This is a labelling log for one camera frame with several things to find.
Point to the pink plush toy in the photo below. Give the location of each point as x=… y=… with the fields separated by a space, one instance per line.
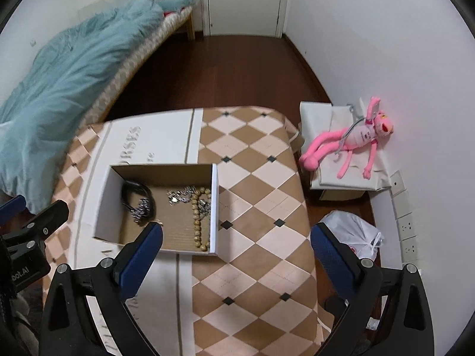
x=360 y=133

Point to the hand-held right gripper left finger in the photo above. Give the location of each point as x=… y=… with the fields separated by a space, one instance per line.
x=141 y=259

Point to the white door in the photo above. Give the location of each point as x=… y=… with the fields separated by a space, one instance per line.
x=245 y=0

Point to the bed with patterned mattress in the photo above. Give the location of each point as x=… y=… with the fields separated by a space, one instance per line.
x=141 y=59

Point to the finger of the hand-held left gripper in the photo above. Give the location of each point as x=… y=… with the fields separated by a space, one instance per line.
x=13 y=207
x=46 y=220

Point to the cardboard box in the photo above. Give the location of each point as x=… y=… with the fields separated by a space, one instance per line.
x=105 y=211

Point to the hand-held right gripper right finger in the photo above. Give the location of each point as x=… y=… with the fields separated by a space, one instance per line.
x=332 y=256

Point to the white plastic bag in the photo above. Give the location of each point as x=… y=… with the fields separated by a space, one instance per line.
x=349 y=226

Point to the black watch band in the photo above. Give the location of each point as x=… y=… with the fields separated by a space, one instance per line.
x=128 y=187

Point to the blue duvet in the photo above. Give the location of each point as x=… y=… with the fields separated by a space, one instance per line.
x=55 y=92

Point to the checkered printed tablecloth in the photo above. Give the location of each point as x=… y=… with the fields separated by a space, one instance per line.
x=252 y=230

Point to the white cloth-covered box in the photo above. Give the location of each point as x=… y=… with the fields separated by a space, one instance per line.
x=315 y=118

